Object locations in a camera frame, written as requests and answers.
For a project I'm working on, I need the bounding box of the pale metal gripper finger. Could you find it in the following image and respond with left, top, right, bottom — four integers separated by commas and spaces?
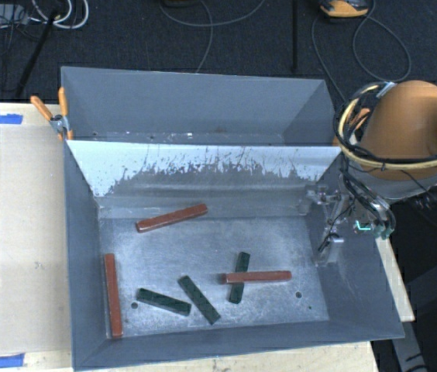
314, 233, 346, 267
304, 184, 340, 215

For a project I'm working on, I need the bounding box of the red-brown flat block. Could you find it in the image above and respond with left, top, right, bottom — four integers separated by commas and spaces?
135, 202, 209, 234
220, 270, 293, 285
103, 253, 124, 339

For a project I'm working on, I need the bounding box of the dark green flat block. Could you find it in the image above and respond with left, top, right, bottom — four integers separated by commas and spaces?
177, 275, 222, 326
136, 288, 192, 317
229, 251, 251, 305

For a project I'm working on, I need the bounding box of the grey metal bin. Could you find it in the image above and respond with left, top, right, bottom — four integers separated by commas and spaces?
60, 66, 406, 371

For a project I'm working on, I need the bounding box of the pale flat board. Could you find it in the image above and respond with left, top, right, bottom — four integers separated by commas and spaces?
0, 124, 73, 358

